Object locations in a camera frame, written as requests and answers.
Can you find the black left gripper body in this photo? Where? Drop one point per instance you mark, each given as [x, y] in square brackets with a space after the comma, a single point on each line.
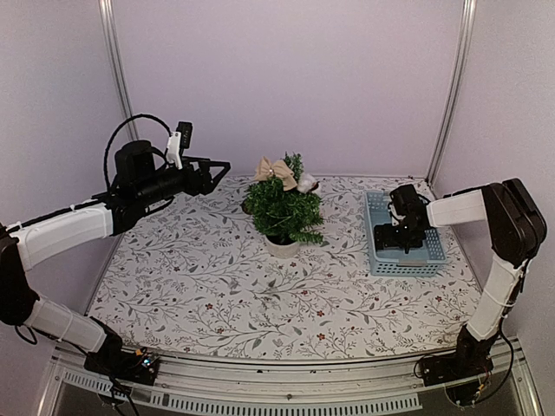
[154, 189]

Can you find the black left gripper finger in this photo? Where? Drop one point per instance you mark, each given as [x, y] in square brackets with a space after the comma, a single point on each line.
[214, 180]
[205, 163]

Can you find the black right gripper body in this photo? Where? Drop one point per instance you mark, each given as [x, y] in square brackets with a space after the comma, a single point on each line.
[401, 238]

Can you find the beige ribbon bow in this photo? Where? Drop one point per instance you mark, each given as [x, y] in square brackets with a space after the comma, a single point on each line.
[279, 170]

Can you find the small green christmas tree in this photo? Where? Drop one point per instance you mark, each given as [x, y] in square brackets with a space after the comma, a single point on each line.
[285, 217]

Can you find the white cotton boll ornament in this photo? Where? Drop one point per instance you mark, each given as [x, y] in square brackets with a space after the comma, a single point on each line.
[308, 184]

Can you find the white ribbed plant pot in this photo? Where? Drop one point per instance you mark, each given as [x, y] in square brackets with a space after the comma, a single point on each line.
[282, 251]

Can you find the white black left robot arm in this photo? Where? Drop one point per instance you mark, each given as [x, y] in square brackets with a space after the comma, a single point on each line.
[108, 214]

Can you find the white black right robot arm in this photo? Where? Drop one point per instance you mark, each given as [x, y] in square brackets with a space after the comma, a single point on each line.
[499, 227]

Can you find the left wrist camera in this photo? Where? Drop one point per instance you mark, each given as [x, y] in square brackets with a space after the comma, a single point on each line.
[179, 140]

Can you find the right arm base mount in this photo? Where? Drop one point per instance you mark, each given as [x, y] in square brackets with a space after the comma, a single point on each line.
[470, 358]

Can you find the aluminium corner post left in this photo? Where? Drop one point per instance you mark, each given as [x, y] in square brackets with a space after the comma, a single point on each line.
[106, 9]

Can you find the aluminium corner post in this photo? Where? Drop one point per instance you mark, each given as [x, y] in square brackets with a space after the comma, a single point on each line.
[106, 9]
[460, 62]

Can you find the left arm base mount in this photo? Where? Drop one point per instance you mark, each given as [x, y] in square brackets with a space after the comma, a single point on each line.
[141, 366]

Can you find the aluminium front rail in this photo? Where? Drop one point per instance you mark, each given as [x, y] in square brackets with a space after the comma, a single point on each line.
[202, 385]

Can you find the aluminium corner post right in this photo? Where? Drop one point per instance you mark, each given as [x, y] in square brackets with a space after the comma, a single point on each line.
[460, 62]

